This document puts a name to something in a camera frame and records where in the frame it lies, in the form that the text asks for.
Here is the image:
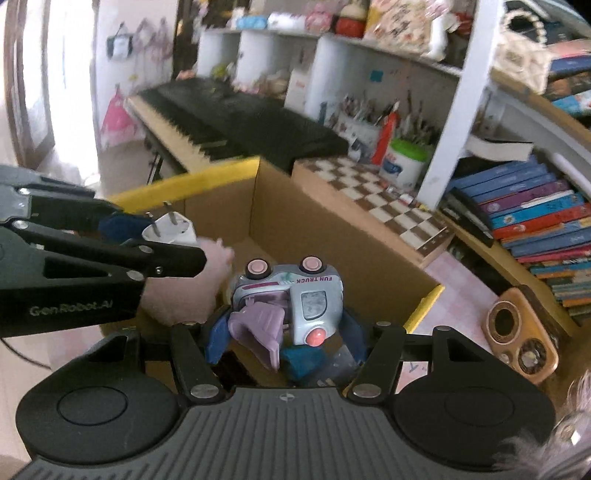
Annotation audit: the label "red round doll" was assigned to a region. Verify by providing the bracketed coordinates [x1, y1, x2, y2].
[335, 2, 370, 38]

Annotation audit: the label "pink backpack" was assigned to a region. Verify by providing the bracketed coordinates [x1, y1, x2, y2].
[100, 85, 139, 144]

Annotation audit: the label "pink hanging bags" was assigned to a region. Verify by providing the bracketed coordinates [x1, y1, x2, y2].
[134, 18, 171, 61]

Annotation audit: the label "red glue bottle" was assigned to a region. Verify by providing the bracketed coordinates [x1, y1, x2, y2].
[372, 111, 400, 164]

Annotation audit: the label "pink pig plush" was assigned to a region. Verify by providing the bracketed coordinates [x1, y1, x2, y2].
[139, 237, 234, 324]

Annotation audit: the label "yellow cardboard box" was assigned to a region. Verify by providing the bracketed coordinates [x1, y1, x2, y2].
[104, 156, 446, 388]

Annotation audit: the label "pink tissue pack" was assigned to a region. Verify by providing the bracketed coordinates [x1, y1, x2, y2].
[307, 2, 335, 33]

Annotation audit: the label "silver toy truck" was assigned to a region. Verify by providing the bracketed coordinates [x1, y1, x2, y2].
[229, 255, 345, 372]

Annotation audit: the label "wooden chessboard box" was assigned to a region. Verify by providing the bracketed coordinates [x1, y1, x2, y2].
[292, 154, 455, 268]

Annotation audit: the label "ceramic pig ornament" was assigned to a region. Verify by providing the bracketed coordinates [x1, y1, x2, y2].
[365, 0, 451, 61]

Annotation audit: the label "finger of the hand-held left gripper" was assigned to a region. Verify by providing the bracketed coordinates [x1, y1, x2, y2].
[18, 186, 148, 244]
[9, 220, 207, 283]

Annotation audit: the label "white bookshelf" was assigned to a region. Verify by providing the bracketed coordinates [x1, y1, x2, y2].
[196, 0, 591, 204]

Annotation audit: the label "white charger plug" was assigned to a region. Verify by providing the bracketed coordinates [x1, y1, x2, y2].
[141, 202, 198, 247]

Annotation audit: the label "row of colourful books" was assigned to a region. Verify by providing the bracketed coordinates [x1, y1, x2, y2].
[545, 39, 591, 116]
[438, 154, 591, 324]

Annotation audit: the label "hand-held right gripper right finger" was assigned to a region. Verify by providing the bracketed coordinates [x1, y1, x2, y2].
[338, 307, 494, 403]

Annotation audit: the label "fluffy purple sleeve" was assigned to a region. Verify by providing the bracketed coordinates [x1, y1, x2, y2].
[494, 369, 591, 480]

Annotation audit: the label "white tissue pack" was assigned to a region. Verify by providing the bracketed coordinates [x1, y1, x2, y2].
[268, 11, 305, 33]

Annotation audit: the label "black electronic keyboard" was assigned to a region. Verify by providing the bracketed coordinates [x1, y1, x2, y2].
[126, 76, 349, 174]

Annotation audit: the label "black keyboard stand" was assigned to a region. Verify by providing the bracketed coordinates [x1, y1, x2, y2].
[145, 138, 171, 185]

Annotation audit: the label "thick paperback book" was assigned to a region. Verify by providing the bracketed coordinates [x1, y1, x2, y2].
[464, 136, 534, 162]

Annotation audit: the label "white pen cup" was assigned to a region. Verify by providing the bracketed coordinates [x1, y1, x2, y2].
[332, 95, 384, 160]

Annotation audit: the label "white pearl handbag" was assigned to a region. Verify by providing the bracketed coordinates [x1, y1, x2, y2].
[496, 9, 552, 93]

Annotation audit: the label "white tub green lid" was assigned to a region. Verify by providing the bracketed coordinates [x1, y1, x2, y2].
[379, 138, 432, 191]

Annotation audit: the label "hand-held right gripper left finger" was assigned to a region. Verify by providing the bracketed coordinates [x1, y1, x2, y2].
[84, 309, 237, 402]

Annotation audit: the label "brown retro radio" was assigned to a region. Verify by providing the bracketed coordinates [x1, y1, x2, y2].
[481, 287, 559, 385]

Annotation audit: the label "blue tissue pack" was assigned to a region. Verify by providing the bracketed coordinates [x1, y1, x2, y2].
[235, 14, 271, 31]

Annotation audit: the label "red and white box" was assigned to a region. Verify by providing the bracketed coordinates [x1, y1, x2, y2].
[285, 69, 310, 109]

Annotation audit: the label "white tote bag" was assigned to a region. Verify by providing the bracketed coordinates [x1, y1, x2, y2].
[107, 32, 134, 58]

